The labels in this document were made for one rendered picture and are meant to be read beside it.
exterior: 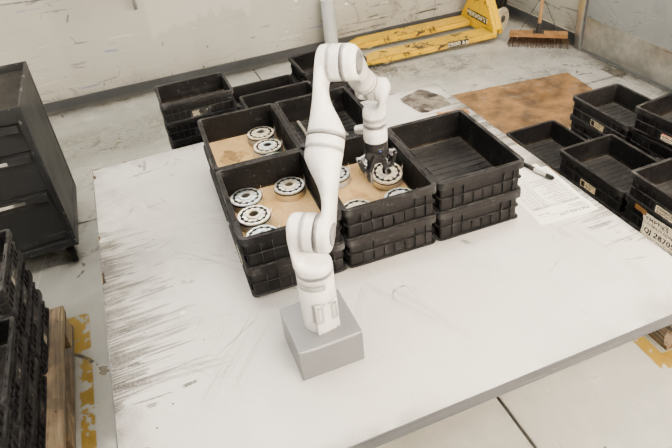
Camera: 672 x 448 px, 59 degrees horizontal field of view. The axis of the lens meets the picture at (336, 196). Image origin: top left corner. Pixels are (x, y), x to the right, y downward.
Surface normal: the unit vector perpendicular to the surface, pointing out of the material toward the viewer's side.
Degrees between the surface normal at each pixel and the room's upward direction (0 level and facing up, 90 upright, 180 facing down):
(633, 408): 0
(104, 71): 90
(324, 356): 90
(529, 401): 0
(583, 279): 0
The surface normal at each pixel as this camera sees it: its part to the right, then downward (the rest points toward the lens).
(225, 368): -0.09, -0.82
